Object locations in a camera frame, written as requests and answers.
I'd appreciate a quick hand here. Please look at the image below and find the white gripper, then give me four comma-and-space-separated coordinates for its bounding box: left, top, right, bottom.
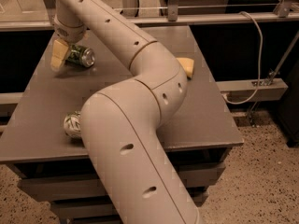
50, 17, 85, 72

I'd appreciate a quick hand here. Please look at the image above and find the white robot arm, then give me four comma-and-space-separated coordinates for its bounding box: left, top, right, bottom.
55, 0, 203, 224

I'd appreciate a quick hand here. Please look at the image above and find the white green soda can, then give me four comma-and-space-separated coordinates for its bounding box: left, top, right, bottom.
64, 111, 81, 139

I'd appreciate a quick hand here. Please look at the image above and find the grey drawer cabinet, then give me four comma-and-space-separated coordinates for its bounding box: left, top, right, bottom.
0, 25, 244, 224

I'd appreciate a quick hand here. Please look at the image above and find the yellow sponge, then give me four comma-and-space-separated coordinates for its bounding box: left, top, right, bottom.
177, 57, 194, 78

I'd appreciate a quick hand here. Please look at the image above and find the top drawer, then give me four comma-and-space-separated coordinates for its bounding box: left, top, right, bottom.
18, 162, 225, 205

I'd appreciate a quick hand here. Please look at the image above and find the drawer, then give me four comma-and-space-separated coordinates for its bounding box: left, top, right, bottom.
50, 191, 209, 220
18, 162, 225, 205
54, 206, 122, 224

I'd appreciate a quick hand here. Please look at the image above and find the middle drawer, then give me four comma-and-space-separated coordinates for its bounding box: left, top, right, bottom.
50, 191, 209, 220

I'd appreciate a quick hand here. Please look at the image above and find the bottom drawer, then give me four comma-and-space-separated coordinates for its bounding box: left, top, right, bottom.
54, 206, 122, 224

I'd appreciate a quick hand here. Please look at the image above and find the white cable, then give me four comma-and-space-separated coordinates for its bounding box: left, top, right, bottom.
221, 10, 263, 105

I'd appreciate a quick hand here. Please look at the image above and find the metal railing frame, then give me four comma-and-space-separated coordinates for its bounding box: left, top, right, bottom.
0, 0, 299, 31

